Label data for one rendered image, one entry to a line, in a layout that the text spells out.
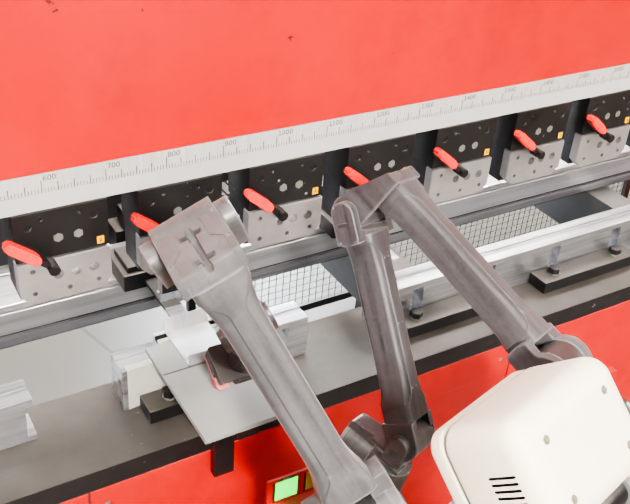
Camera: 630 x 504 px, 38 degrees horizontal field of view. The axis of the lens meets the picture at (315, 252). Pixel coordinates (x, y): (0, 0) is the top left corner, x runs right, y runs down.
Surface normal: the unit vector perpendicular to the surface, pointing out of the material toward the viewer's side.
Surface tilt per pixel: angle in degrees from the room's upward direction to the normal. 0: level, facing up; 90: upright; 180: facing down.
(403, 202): 82
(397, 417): 77
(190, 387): 0
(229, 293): 71
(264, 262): 90
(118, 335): 0
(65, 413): 0
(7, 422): 90
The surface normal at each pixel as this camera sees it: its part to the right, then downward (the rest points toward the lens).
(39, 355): 0.07, -0.84
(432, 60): 0.51, 0.50
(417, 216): -0.50, 0.23
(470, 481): -0.70, 0.35
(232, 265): 0.25, 0.24
